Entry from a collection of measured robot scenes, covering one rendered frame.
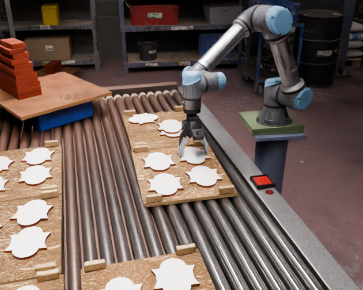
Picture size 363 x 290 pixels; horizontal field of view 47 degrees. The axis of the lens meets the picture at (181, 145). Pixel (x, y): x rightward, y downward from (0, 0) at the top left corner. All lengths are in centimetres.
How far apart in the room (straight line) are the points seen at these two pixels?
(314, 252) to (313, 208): 186
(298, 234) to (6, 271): 90
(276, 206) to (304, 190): 187
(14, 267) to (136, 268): 35
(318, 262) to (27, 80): 161
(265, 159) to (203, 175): 72
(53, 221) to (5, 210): 20
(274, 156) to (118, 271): 127
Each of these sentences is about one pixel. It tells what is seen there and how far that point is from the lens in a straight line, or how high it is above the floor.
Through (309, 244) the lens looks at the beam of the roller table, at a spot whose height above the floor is 92.
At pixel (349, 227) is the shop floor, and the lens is 313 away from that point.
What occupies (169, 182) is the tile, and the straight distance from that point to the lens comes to 160.
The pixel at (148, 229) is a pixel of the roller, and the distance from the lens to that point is 142.
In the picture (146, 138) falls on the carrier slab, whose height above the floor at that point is 94.
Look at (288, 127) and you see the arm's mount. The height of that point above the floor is 91.
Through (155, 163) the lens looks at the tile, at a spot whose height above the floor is 95.
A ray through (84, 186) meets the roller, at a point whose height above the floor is 92.
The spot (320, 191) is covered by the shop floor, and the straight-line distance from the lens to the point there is 346.
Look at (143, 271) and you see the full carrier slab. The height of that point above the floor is 94.
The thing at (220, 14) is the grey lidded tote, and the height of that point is 77.
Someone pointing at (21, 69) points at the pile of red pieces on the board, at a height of 119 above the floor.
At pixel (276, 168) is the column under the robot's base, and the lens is 233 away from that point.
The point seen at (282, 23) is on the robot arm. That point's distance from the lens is 189.
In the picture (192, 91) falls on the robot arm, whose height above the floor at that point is 123.
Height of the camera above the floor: 179
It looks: 27 degrees down
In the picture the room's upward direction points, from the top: straight up
